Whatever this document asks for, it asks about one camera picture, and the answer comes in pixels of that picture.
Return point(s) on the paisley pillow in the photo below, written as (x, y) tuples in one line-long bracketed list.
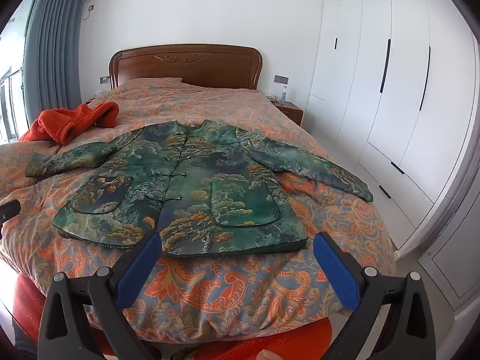
[(150, 81)]

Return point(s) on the orange fleece garment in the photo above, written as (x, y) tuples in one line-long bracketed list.
[(71, 120)]

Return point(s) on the window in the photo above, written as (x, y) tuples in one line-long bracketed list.
[(13, 82)]

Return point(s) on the grey door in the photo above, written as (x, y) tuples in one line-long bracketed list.
[(455, 255)]

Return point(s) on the green landscape print jacket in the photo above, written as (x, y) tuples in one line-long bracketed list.
[(225, 180)]

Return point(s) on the wooden nightstand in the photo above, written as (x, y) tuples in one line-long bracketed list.
[(290, 111)]

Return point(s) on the orange paisley duvet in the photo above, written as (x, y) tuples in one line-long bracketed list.
[(232, 292)]

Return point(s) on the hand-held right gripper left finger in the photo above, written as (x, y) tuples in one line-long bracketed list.
[(138, 272)]

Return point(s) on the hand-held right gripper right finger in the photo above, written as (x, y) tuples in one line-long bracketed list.
[(337, 273)]

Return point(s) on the grey wall switch panel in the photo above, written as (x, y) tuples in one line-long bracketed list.
[(281, 79)]

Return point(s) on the white wardrobe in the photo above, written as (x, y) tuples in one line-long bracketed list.
[(393, 82)]

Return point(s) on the wooden headboard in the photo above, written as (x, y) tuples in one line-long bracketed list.
[(187, 65)]

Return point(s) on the red bed sheet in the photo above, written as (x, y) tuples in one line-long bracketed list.
[(37, 307)]

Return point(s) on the clear plastic bottle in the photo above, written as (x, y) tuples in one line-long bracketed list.
[(284, 93)]

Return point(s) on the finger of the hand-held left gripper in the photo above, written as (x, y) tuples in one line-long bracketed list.
[(9, 212)]

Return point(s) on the grey curtain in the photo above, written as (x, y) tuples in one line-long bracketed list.
[(56, 52)]

